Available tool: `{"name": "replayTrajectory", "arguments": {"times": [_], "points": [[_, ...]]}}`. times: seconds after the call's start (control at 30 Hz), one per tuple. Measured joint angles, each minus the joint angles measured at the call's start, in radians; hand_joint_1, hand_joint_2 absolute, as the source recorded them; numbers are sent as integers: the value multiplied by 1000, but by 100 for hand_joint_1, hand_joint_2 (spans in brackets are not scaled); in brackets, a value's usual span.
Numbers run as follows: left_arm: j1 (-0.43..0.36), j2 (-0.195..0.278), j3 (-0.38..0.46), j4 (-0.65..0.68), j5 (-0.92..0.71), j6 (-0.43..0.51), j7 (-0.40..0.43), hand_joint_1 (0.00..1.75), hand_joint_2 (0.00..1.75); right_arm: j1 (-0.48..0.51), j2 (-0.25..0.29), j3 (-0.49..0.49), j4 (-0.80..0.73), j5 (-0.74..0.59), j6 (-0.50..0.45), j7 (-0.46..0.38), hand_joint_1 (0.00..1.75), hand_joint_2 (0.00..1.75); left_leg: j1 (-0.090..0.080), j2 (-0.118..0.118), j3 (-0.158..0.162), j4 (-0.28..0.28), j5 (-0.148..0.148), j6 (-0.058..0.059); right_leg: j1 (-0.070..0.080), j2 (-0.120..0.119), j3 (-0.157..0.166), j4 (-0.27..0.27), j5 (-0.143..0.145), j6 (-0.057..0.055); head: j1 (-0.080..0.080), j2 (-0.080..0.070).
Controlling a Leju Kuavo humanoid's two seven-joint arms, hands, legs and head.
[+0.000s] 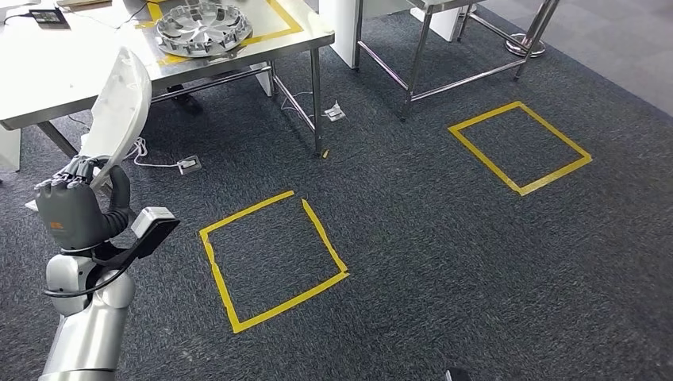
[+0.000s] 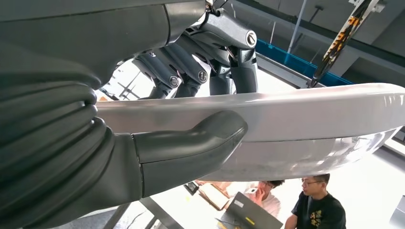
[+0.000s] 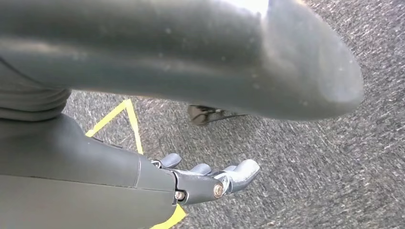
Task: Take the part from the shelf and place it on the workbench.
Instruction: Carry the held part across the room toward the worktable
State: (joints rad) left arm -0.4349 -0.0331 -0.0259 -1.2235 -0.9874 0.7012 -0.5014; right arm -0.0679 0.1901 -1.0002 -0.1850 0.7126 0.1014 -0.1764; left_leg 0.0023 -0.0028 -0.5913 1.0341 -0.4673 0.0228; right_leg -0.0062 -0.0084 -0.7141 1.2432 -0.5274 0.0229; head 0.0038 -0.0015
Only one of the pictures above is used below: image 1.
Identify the silver wheel cover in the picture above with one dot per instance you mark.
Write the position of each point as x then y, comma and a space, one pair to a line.
202, 29

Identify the steel workbench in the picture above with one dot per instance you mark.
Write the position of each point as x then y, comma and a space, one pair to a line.
52, 68

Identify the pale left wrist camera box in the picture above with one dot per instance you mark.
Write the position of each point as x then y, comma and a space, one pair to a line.
155, 221

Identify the chrome stanchion base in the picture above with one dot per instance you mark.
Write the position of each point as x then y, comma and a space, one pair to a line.
526, 46

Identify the grey floor socket box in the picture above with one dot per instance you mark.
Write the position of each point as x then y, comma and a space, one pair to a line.
189, 165

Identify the steel table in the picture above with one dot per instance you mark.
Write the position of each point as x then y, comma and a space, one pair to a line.
447, 4

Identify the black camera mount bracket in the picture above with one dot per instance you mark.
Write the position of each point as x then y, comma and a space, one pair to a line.
121, 256

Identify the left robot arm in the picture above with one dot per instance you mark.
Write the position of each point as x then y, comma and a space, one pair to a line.
89, 331

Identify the black robot body tip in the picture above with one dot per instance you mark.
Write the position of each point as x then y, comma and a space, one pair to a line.
457, 375

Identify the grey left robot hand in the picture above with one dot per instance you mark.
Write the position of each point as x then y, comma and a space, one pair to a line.
79, 215

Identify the white floor plug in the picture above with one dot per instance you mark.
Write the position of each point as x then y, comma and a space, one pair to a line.
335, 112

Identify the yellow floor tape square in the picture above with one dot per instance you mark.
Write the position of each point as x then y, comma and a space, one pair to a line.
483, 115
247, 211

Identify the white curved panel part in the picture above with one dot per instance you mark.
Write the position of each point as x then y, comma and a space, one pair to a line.
123, 105

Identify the white box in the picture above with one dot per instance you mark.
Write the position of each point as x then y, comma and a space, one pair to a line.
9, 150

